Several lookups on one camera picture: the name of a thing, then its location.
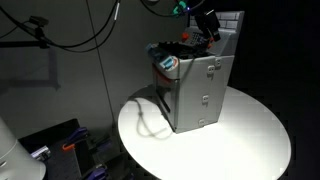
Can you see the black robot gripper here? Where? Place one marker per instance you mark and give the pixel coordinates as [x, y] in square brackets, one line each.
[208, 22]

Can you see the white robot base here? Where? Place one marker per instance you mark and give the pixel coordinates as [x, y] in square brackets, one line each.
[15, 162]

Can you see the large red stove knob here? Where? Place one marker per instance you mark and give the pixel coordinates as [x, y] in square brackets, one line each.
[184, 36]

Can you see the grey toy stove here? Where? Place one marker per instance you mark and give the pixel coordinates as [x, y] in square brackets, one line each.
[190, 84]

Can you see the round white table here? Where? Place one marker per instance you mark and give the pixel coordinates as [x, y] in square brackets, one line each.
[247, 143]

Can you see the purple clamp with orange tip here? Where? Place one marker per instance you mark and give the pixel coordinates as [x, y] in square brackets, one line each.
[78, 135]

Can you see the purple clamp lower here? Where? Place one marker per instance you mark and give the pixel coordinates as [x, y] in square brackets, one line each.
[96, 174]

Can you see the silver metal clamp piece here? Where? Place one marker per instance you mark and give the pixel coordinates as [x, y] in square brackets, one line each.
[42, 154]

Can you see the teal wrist connector mount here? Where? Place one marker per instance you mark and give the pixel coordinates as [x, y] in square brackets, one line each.
[180, 7]

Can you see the camera on black stand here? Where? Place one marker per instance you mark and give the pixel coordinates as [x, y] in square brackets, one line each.
[37, 33]

